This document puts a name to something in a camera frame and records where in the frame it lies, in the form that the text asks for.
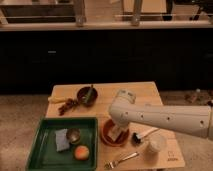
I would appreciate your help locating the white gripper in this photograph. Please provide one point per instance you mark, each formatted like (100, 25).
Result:
(123, 128)

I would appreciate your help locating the green spoon in bowl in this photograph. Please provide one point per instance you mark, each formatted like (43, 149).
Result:
(87, 96)

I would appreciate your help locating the yellow banana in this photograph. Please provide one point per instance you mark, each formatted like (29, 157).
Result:
(55, 100)

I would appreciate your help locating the peach fruit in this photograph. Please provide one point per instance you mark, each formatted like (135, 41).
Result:
(81, 152)

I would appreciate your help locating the dark brown bowl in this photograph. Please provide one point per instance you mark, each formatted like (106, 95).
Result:
(81, 96)

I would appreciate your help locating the small metal cup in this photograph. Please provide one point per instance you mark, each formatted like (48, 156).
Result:
(73, 136)

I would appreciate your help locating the blue sponge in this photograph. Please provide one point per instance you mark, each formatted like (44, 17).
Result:
(61, 140)

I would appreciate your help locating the wooden table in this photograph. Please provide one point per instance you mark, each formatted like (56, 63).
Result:
(146, 94)

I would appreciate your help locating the white handled black brush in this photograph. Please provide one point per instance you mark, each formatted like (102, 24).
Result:
(137, 138)

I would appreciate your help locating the tan eraser block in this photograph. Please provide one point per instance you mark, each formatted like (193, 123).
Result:
(114, 134)

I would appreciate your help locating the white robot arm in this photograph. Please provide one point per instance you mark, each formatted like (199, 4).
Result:
(192, 120)

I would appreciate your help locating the silver fork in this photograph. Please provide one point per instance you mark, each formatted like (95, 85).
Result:
(115, 163)

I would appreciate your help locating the red orange bowl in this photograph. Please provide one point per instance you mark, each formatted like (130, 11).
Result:
(106, 127)

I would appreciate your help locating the dried red chili bunch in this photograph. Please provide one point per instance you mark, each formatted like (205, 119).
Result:
(69, 104)

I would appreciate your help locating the green plastic tray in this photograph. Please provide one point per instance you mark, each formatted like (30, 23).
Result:
(44, 155)

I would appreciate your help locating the white cup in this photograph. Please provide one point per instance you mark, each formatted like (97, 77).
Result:
(156, 143)

